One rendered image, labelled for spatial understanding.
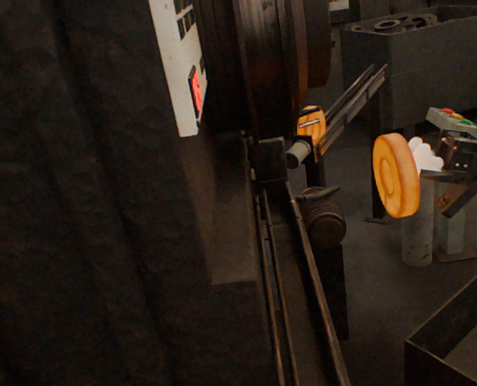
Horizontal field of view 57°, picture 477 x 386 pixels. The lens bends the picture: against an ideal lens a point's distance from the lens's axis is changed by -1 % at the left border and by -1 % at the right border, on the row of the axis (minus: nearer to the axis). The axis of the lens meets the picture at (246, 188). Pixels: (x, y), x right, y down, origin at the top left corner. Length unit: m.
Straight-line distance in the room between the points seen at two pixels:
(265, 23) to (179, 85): 0.27
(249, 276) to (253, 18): 0.38
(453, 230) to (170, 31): 1.72
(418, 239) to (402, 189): 1.14
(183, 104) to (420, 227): 1.54
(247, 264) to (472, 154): 0.48
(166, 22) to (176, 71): 0.05
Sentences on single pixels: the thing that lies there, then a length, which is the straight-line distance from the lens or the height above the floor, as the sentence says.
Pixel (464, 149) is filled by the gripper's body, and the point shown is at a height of 0.87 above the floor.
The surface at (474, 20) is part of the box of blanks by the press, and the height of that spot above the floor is 0.72.
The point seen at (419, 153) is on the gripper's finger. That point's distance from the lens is 0.86.
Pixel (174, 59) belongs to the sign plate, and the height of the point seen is 1.14.
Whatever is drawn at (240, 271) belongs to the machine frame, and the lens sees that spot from 0.57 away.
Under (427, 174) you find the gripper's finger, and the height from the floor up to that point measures 0.83.
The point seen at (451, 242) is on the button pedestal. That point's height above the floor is 0.07.
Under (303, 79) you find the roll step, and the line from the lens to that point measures 0.81.
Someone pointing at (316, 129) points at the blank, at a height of 0.69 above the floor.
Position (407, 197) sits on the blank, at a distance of 0.81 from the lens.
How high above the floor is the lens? 1.20
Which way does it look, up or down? 25 degrees down
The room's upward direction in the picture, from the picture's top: 10 degrees counter-clockwise
